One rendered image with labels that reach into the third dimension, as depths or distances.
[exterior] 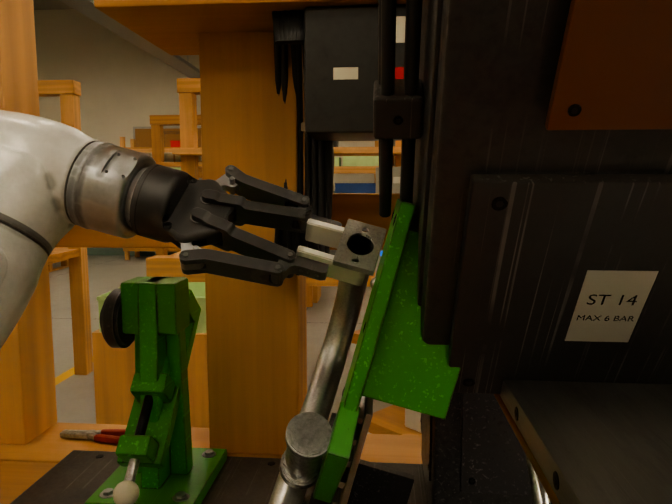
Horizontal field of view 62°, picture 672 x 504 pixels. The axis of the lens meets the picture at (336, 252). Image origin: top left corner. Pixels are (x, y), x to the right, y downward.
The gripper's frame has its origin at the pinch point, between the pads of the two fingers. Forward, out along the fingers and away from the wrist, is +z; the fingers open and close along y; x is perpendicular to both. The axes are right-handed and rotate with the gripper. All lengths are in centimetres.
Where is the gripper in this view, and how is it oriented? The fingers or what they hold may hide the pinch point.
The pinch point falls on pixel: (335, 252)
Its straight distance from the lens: 56.1
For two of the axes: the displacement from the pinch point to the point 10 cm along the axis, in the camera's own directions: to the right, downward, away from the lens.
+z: 9.6, 2.7, -0.5
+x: -1.2, 5.8, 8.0
